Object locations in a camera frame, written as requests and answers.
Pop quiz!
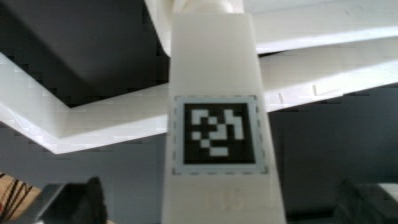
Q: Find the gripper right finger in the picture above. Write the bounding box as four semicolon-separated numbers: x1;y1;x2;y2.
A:
335;180;398;224

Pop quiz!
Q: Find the white U-shaped fence frame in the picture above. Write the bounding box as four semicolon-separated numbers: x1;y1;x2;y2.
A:
0;37;398;154

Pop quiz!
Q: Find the white desk leg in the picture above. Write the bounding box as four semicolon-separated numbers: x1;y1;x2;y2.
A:
162;0;287;224

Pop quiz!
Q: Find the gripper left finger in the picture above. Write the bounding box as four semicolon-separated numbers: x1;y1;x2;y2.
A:
15;176;111;224

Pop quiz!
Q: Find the white desk top panel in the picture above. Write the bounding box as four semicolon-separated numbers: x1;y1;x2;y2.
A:
144;0;398;53

